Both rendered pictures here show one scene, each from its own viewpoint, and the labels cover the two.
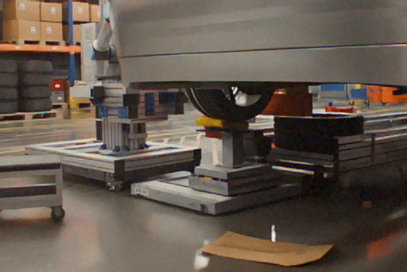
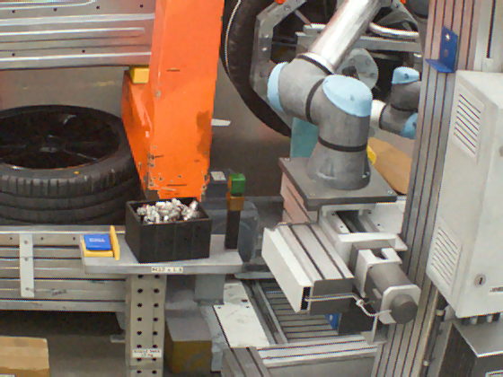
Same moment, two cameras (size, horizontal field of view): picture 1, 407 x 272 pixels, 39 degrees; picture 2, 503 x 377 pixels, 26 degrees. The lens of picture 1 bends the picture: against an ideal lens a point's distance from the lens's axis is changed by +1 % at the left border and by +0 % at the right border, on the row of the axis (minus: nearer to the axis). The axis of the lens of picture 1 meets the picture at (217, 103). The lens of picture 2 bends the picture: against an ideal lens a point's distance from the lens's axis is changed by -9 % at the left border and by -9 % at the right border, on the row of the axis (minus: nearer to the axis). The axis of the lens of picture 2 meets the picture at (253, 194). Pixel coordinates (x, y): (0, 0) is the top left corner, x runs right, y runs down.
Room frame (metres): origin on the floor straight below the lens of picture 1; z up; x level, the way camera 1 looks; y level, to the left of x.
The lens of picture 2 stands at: (6.84, 1.37, 1.88)
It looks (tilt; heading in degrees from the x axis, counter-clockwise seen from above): 25 degrees down; 208
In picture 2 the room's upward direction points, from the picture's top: 6 degrees clockwise
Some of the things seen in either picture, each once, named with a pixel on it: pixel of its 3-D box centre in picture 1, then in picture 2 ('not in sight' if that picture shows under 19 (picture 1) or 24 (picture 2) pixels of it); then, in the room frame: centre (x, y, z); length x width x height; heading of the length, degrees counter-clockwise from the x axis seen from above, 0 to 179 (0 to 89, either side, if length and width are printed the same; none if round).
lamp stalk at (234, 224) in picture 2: not in sight; (233, 214); (4.44, 0.05, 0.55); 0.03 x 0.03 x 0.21; 43
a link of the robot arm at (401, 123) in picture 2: not in sight; (401, 121); (4.11, 0.36, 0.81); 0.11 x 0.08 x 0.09; 89
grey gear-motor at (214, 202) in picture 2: (251, 153); (214, 228); (4.03, -0.24, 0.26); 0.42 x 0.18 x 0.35; 43
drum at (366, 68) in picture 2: not in sight; (348, 63); (3.87, 0.07, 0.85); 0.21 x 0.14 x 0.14; 43
